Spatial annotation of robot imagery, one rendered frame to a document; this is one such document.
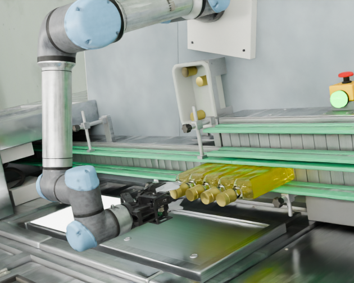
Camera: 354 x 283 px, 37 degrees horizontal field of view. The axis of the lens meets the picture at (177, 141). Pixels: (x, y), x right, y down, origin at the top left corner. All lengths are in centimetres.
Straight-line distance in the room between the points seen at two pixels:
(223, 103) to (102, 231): 71
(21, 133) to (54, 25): 101
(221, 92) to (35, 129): 86
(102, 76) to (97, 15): 112
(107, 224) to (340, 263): 56
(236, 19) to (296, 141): 45
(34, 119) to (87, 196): 106
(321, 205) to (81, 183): 68
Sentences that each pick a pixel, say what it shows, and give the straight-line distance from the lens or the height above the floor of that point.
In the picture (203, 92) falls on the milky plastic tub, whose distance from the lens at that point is 188.
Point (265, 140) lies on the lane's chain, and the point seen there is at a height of 88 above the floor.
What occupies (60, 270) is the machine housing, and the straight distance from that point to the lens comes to 161.
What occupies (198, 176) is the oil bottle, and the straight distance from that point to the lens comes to 154.
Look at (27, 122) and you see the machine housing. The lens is 227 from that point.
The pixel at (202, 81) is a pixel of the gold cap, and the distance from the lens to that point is 181.
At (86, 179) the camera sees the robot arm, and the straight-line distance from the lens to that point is 126.
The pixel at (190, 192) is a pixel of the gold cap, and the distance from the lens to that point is 145.
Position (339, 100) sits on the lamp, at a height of 85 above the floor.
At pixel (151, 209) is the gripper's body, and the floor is 130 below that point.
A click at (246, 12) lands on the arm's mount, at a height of 78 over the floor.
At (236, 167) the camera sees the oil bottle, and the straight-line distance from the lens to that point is 157.
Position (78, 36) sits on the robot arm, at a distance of 125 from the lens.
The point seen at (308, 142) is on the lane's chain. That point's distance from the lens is 151.
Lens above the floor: 209
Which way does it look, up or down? 40 degrees down
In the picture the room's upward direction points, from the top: 109 degrees counter-clockwise
